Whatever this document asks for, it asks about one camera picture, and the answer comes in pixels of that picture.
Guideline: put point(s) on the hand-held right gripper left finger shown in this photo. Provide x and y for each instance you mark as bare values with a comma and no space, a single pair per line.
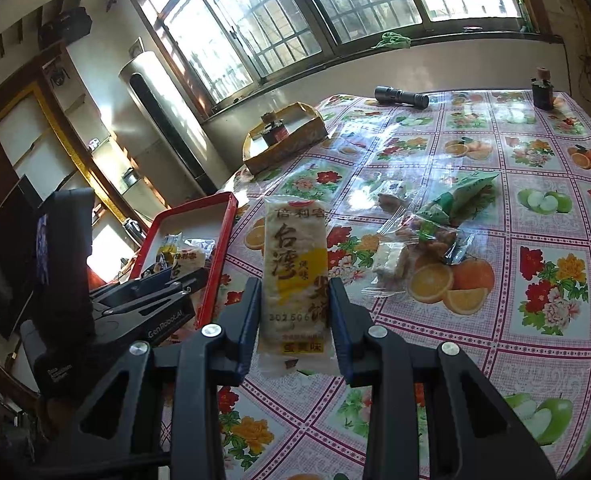
251,330

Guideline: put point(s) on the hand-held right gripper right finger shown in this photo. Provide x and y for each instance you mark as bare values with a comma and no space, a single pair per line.
339,330

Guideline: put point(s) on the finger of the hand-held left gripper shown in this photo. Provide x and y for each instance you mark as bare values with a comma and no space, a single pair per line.
150,302
135,286

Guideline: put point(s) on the yellow snack packet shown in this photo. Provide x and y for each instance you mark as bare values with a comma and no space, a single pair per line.
169,247

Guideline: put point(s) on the long rice cracker packet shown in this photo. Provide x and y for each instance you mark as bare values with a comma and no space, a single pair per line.
295,260
190,260

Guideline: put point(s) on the red plastic tray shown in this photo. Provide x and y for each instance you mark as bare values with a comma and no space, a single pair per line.
190,215

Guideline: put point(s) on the clear packet brown green snacks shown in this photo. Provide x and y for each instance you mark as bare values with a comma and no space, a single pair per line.
430,240

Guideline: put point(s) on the dark television screen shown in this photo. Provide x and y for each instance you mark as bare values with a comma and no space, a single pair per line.
0,270

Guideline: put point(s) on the white rice cake packet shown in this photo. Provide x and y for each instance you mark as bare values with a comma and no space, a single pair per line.
390,260

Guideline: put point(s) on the small clear snack packet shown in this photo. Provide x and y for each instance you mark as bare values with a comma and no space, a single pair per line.
393,191

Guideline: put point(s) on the white tower air conditioner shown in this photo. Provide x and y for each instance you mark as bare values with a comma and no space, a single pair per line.
165,120

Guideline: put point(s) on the green snack bag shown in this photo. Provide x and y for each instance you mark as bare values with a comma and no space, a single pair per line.
463,197

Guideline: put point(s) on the floral fruit tablecloth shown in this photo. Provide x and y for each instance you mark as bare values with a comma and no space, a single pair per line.
525,310

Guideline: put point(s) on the yellow cardboard box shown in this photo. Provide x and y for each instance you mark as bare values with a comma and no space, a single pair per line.
295,142

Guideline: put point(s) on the small dark jar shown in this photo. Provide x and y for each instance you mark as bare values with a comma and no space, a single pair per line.
275,132

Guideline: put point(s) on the black bag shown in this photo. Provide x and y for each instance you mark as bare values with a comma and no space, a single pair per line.
65,27

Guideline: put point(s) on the black flashlight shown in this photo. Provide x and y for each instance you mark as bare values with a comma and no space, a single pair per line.
400,96

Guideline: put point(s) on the green cloth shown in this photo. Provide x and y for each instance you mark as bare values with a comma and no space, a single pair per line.
393,40

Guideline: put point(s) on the window with metal bars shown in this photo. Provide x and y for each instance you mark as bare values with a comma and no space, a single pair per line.
275,20

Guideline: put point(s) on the dark jar with cork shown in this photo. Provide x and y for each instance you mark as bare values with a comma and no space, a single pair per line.
543,95

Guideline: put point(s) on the green bottle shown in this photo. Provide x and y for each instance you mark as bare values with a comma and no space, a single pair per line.
524,12

